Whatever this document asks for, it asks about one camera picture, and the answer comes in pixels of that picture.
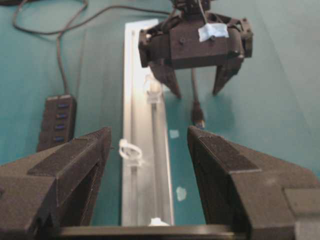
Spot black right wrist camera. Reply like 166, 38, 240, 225
171, 0, 211, 18

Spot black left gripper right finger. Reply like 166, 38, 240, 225
187, 126, 320, 240

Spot aluminium extrusion rail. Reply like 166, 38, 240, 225
119, 18, 175, 226

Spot black USB hub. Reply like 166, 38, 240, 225
36, 94, 77, 152

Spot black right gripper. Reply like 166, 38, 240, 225
138, 13, 253, 98

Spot black hub power cable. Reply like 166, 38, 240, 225
11, 0, 176, 94

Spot white cable tie ring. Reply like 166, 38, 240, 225
147, 217, 171, 227
117, 138, 148, 169
142, 73, 164, 105

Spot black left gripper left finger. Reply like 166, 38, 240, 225
0, 127, 112, 233

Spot black USB cable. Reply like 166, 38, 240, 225
190, 68, 207, 129

